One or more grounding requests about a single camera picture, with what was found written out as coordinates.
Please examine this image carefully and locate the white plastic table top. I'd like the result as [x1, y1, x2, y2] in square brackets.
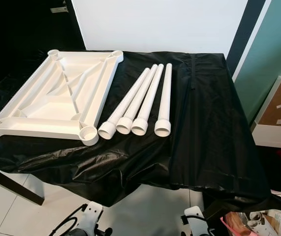
[0, 49, 124, 147]

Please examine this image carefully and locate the black door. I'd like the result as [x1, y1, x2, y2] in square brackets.
[0, 0, 87, 84]

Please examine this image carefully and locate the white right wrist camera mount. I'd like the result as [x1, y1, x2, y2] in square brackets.
[183, 206, 206, 236]

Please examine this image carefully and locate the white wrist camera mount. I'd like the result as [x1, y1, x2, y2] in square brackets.
[83, 202, 104, 236]
[183, 206, 206, 236]

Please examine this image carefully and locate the black plastic table cover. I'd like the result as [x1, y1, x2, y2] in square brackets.
[0, 51, 281, 213]

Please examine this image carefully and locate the brown white cardboard box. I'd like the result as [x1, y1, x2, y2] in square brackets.
[251, 76, 281, 149]

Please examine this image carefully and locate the white plastic table leg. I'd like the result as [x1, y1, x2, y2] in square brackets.
[116, 64, 159, 135]
[131, 63, 164, 136]
[98, 68, 151, 140]
[155, 63, 173, 137]

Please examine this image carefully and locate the dark wooden table leg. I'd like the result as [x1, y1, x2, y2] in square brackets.
[0, 170, 45, 206]

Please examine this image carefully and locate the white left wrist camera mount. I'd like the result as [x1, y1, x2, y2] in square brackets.
[83, 202, 104, 236]

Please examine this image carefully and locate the metal door handle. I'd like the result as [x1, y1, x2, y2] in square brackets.
[51, 2, 69, 14]

